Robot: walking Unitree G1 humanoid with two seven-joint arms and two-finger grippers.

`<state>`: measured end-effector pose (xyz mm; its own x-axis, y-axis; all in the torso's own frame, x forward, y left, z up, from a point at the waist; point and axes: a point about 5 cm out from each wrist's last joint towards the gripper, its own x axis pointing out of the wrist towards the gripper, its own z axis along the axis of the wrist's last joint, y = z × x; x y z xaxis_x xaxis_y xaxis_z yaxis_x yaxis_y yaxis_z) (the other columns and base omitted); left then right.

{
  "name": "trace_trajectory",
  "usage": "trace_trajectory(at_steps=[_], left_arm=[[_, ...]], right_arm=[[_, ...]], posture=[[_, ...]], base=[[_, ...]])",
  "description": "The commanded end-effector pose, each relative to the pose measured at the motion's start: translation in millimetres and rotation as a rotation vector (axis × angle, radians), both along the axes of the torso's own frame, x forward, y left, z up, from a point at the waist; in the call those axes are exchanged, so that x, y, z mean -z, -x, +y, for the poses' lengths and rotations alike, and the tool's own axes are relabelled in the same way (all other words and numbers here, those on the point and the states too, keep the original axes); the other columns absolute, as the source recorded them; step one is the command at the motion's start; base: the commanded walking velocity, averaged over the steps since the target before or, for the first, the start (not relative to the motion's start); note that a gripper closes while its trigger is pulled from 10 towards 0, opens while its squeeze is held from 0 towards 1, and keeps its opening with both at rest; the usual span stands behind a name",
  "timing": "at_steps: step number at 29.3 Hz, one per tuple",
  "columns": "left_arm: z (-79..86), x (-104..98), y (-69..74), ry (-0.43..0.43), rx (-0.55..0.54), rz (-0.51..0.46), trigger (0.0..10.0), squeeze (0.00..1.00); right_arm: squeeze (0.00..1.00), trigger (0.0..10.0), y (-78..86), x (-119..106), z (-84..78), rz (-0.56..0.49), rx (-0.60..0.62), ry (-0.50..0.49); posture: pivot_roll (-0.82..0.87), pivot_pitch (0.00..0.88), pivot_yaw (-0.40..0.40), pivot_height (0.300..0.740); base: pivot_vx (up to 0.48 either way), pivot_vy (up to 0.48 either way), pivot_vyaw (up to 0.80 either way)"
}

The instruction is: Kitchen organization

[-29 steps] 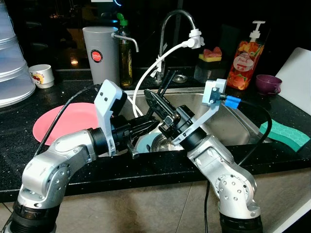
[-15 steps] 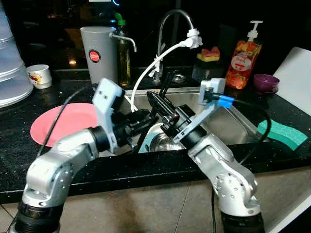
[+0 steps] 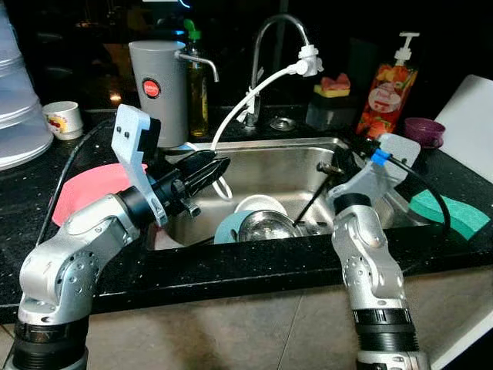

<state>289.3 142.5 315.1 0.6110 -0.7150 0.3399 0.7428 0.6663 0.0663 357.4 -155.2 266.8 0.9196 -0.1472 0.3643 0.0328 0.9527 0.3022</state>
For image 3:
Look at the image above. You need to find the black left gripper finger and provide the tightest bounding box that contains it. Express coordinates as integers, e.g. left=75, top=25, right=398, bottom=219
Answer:
left=189, top=166, right=228, bottom=195
left=185, top=150, right=230, bottom=177

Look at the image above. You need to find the dark slim utensil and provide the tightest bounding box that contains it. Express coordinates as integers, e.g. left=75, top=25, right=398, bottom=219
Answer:
left=295, top=173, right=340, bottom=226

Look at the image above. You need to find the light blue plate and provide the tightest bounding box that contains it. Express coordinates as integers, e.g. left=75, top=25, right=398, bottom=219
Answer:
left=213, top=210, right=255, bottom=246

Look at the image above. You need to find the steel bowl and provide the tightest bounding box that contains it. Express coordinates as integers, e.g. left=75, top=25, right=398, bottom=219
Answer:
left=237, top=210, right=305, bottom=244

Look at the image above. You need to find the red plate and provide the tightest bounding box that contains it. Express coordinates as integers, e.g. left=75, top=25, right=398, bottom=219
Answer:
left=52, top=162, right=147, bottom=228

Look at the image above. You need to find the black sponge holder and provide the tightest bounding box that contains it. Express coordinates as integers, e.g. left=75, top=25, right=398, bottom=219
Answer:
left=306, top=94, right=355, bottom=132

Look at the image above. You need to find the stainless steel sink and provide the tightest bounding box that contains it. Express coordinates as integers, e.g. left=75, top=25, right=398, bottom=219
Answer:
left=146, top=137, right=432, bottom=251

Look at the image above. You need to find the white bowl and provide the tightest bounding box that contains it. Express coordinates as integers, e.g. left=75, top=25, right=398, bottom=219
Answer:
left=233, top=194, right=287, bottom=220

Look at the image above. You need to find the green-capped oil bottle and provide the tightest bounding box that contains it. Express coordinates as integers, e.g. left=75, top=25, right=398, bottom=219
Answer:
left=183, top=19, right=210, bottom=140

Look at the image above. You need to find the round chrome counter cap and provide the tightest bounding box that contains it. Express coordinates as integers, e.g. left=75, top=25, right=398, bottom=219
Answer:
left=270, top=116, right=297, bottom=132

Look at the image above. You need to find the orange soap pump bottle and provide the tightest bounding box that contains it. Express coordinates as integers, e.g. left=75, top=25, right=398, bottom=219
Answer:
left=356, top=31, right=421, bottom=140

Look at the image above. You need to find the grey water filter canister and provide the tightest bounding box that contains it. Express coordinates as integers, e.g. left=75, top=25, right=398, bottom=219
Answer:
left=128, top=40, right=220, bottom=149

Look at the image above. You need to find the purple cup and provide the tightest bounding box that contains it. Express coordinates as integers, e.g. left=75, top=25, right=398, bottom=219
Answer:
left=403, top=117, right=446, bottom=150

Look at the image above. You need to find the yellow and pink sponge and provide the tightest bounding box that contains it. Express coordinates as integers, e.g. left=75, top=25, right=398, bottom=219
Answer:
left=314, top=74, right=351, bottom=99

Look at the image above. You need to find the chrome gooseneck faucet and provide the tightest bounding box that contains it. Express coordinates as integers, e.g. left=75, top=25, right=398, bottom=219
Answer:
left=243, top=14, right=313, bottom=130

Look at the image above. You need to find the green sponge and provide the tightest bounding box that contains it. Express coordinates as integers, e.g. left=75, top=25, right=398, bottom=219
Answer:
left=408, top=189, right=490, bottom=241

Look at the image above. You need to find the white faucet diverter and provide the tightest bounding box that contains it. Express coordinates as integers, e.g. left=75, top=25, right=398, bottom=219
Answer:
left=289, top=45, right=324, bottom=78

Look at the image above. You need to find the white board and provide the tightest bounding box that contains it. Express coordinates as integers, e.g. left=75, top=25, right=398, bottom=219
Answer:
left=433, top=73, right=493, bottom=186

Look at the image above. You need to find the white printed mug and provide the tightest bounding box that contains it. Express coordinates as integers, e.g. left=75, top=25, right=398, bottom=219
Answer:
left=42, top=100, right=84, bottom=141

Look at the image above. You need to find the translucent tiered plastic container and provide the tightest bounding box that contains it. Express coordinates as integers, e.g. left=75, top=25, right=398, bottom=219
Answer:
left=0, top=8, right=53, bottom=170

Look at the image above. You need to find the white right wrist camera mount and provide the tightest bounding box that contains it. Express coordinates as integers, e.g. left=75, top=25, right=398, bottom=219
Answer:
left=330, top=133, right=422, bottom=213

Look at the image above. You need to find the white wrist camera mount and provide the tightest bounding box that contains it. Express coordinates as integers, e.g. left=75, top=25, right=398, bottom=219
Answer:
left=330, top=133, right=422, bottom=213
left=110, top=103, right=172, bottom=228

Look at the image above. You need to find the white filter hose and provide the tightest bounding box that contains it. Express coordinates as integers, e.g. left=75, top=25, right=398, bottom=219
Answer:
left=181, top=68, right=297, bottom=200

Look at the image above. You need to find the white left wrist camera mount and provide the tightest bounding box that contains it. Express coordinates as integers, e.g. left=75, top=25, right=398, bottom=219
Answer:
left=110, top=103, right=172, bottom=228

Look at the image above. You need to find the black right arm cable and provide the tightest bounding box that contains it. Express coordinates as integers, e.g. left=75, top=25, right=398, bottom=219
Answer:
left=358, top=139, right=454, bottom=240

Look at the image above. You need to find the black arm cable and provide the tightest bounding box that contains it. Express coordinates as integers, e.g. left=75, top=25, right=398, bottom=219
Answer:
left=358, top=139, right=454, bottom=240
left=35, top=116, right=116, bottom=247

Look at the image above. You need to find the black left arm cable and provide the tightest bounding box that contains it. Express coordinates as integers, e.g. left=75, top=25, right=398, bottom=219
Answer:
left=35, top=116, right=116, bottom=247

